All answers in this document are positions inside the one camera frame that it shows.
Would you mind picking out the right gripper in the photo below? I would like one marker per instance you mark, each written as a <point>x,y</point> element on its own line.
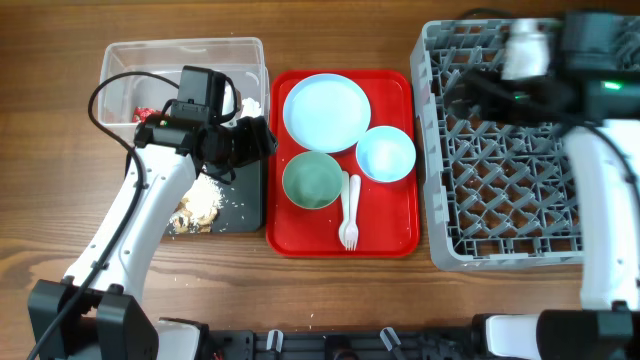
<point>479,83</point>

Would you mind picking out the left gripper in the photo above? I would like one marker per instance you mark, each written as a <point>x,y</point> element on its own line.
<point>258,143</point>

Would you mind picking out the white tissue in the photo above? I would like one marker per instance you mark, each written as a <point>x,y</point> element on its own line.
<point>230,101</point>
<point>251,108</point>

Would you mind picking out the rice and food scraps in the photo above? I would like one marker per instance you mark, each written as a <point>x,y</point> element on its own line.
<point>198,209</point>

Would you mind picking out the red snack wrapper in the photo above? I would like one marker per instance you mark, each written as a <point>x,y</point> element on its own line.
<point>141,114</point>

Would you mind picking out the green bowl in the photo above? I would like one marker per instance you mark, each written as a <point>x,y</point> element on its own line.
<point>312,180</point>

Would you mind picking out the large light blue plate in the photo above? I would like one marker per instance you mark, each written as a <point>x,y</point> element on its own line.
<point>327,113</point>

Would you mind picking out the white plastic spoon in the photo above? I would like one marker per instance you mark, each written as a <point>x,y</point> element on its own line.
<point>344,196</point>

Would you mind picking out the white plastic fork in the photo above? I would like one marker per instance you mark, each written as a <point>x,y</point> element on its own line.
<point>352,231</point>

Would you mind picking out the light blue bowl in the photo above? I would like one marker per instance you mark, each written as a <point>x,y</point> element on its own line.
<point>385,154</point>

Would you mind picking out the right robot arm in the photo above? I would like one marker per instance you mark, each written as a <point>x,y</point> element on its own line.
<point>598,111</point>

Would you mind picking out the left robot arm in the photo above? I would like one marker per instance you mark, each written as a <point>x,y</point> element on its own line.
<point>94,312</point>

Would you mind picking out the grey dishwasher rack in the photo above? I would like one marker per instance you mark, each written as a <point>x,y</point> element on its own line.
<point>500,196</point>

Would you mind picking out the black plastic tray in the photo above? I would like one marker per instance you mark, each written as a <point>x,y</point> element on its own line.
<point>240,200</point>

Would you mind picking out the clear plastic bin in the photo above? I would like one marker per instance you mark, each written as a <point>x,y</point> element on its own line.
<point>240,58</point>

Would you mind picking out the red serving tray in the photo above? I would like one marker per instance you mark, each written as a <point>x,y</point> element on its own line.
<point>388,214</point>

